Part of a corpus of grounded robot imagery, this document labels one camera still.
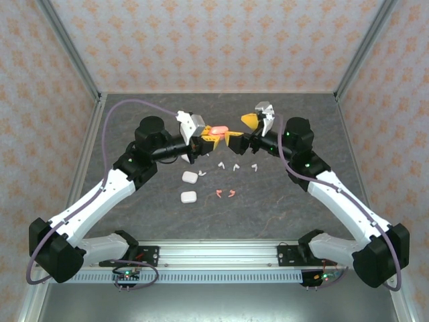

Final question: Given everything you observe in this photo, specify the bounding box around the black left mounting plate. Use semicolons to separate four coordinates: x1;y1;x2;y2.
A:
99;246;160;268

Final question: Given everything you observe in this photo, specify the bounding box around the black mounting plate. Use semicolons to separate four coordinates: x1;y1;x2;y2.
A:
277;244;304;268
99;246;160;268

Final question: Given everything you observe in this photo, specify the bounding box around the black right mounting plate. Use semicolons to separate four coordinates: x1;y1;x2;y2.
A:
277;244;304;268

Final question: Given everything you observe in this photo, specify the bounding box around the left circuit board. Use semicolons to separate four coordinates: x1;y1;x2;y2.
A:
112;268;141;286

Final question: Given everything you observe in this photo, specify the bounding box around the circuit board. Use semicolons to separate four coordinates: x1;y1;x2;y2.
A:
301;268;343;288
112;268;141;286

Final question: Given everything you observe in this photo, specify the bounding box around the right circuit board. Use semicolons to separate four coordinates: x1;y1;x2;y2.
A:
301;268;343;288

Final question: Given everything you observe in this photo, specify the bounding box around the grey metal front plate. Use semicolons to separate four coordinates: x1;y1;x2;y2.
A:
36;283;403;322

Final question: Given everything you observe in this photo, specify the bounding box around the aluminium side rail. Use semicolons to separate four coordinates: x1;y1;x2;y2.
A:
16;93;108;322
334;93;414;322

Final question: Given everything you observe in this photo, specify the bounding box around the aluminium frame post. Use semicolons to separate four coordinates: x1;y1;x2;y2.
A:
334;0;400;101
35;0;103;101

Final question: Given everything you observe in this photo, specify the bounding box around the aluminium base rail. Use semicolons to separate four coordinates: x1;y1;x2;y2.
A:
88;238;351;270

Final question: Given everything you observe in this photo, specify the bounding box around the perforated grey cable duct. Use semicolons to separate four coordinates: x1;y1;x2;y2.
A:
72;270;304;284

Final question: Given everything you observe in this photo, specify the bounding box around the thin purple base cable loop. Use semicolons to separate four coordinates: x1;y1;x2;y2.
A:
113;260;159;292

